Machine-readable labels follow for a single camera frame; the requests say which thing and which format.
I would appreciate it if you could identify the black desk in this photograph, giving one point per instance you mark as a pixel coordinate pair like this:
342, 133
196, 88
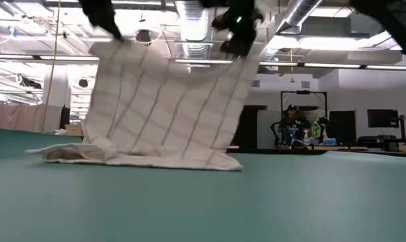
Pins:
381, 140

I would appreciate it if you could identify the green bag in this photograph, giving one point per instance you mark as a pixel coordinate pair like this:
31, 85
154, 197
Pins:
315, 130

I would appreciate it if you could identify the person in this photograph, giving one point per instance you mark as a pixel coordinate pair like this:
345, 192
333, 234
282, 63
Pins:
293, 129

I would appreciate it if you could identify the blue bag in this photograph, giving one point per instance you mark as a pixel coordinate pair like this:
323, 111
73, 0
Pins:
330, 142

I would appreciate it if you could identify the black partition panel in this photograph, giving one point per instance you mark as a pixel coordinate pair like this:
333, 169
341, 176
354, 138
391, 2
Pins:
253, 127
65, 117

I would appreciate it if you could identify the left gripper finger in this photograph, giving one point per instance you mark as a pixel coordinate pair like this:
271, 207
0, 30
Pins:
110, 28

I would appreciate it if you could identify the black monitor panel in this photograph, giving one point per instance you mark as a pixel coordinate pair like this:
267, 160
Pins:
342, 127

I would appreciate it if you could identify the pink hanging cloth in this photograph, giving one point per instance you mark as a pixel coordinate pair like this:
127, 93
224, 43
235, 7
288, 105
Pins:
8, 117

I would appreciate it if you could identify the silver laptop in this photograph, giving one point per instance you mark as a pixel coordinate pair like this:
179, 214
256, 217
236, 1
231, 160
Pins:
74, 129

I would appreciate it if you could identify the black frame stand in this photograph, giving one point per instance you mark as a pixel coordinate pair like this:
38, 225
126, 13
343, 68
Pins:
304, 91

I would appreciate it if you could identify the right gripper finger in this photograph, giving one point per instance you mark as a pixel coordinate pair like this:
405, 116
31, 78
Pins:
245, 43
230, 45

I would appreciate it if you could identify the white red-checked towel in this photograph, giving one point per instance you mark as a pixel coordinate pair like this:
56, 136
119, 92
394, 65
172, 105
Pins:
162, 111

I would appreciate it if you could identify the wooden desk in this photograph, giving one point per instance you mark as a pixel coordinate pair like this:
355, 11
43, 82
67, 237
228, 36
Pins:
340, 148

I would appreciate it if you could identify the black wall monitor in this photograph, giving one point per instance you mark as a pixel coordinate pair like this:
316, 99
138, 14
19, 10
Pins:
382, 118

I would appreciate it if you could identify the black ceiling device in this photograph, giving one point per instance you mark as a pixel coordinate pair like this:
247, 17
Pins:
143, 37
83, 83

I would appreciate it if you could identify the grey hanging cloth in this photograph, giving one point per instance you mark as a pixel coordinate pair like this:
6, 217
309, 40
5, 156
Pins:
46, 117

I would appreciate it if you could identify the spray bottle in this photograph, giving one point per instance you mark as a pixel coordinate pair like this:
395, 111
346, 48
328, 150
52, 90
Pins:
306, 136

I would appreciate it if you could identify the green table mat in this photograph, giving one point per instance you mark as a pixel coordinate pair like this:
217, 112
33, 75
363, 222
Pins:
203, 208

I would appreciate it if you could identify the silver ventilation duct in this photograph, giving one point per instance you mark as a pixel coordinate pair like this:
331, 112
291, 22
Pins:
193, 27
300, 13

